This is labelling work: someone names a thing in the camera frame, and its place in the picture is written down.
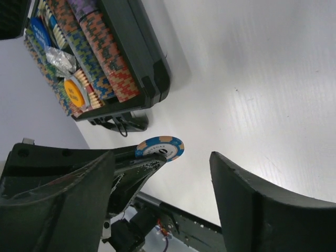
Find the blue orange chip stack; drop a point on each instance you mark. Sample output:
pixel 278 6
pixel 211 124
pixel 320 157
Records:
pixel 55 83

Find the orange black chip stack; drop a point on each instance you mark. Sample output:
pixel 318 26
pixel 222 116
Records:
pixel 64 15
pixel 110 58

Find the blue playing card deck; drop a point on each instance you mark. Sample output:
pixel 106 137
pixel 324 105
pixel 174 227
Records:
pixel 48 18

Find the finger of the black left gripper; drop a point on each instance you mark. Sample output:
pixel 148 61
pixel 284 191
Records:
pixel 30 166

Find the black poker set case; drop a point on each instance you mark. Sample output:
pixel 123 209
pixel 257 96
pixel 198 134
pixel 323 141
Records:
pixel 138 44

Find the purple black chip stack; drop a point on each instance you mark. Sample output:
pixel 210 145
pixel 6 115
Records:
pixel 82 8

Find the orange black lower chip stack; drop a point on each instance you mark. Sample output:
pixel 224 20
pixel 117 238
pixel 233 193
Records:
pixel 110 58

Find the orange big blind button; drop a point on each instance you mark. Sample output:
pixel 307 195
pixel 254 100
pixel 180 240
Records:
pixel 74 92

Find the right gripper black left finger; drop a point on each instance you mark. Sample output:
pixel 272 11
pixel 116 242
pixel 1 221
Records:
pixel 65 214

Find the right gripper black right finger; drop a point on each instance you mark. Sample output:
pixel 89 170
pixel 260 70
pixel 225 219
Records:
pixel 257 215

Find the red playing card deck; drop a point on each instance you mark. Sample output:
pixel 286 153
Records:
pixel 92 101

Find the blue small blind button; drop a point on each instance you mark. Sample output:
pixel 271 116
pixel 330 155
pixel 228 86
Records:
pixel 40 32

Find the silver key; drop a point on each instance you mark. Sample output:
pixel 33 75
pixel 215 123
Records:
pixel 65 63

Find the poker chip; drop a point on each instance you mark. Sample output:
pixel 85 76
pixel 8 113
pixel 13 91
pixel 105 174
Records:
pixel 167 146

